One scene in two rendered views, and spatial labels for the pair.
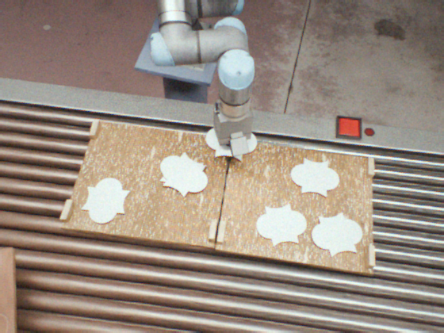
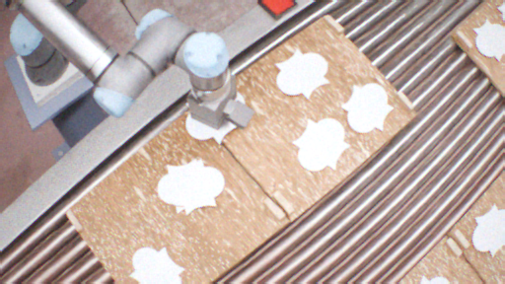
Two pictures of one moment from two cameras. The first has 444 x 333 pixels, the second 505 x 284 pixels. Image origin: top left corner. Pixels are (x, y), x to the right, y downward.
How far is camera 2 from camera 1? 50 cm
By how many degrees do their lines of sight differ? 20
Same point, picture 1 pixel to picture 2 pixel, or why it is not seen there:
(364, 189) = (346, 47)
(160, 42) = (112, 95)
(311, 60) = not seen: outside the picture
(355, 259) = (397, 114)
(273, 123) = not seen: hidden behind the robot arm
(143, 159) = (140, 208)
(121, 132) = (95, 202)
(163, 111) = (102, 145)
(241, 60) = (207, 43)
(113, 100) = (53, 178)
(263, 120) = not seen: hidden behind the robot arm
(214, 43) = (158, 49)
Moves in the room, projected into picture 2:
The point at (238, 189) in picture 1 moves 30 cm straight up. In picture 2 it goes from (251, 150) to (248, 96)
